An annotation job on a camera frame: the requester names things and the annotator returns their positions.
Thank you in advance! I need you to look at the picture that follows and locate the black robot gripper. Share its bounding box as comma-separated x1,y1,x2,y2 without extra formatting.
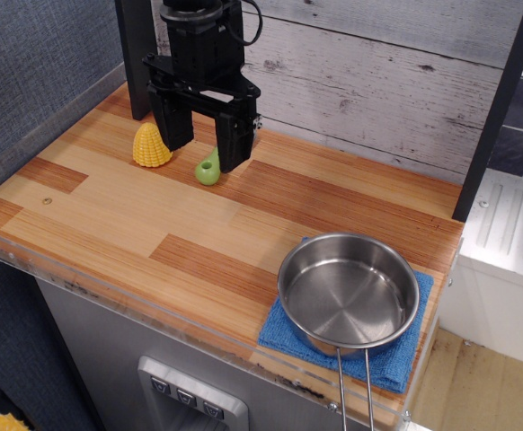
144,1,262,173

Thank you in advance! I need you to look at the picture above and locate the yellow corn cone toy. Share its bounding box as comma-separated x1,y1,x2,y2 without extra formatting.
132,122,173,168

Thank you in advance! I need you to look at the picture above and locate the stainless steel pot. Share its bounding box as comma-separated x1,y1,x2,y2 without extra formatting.
277,231,421,431

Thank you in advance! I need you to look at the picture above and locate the clear acrylic table edge guard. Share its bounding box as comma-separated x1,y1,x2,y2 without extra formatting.
0,225,412,431

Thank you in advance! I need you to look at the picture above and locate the silver button control panel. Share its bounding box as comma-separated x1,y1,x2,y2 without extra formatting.
137,356,250,430

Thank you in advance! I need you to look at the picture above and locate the white ridged side cabinet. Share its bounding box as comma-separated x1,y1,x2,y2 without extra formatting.
439,170,523,361

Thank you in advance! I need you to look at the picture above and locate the yellow toy at bottom left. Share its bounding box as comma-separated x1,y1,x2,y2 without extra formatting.
0,414,30,431

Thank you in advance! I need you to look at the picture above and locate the green handled grey spatula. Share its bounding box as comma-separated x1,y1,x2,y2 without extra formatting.
194,147,221,186

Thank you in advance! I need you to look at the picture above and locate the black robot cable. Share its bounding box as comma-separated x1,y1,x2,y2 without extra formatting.
238,0,263,47

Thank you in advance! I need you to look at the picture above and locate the black left frame post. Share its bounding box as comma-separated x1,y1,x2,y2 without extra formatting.
114,0,157,120

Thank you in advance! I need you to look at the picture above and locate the black frame post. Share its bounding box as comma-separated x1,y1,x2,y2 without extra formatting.
452,15,523,223
114,0,157,120

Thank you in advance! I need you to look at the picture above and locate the black right frame post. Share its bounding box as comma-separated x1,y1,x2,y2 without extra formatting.
452,15,523,223

